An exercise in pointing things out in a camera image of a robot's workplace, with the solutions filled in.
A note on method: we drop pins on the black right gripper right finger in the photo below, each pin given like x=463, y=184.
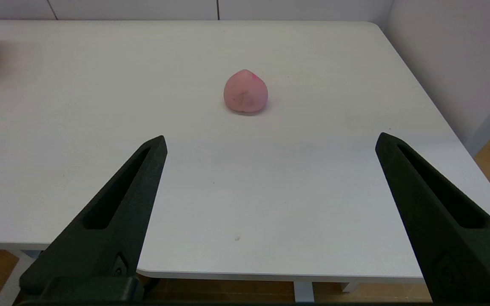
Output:
x=449, y=255

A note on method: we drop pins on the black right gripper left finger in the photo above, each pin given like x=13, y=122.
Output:
x=100, y=250

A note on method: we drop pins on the pink peach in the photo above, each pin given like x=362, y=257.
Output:
x=245, y=93

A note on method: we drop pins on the white table leg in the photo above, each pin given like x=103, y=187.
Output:
x=11, y=276
x=303, y=292
x=349, y=287

